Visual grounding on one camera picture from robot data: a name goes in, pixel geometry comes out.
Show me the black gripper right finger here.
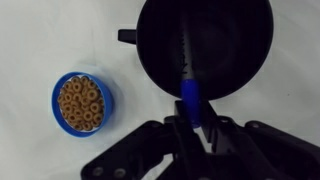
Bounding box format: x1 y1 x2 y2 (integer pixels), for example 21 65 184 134
199 99 320 180

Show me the blue bowl of cereal rings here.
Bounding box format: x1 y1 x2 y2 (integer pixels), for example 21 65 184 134
51 71 115 138

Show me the white tablecloth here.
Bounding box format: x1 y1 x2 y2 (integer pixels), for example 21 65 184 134
0 0 320 180

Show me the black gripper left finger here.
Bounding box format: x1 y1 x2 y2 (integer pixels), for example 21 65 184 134
80 99 208 180

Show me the blue capped black marker pen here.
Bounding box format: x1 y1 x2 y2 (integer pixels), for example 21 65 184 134
179 23 202 129

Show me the black cup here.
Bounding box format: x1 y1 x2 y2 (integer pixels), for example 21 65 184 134
117 0 275 102

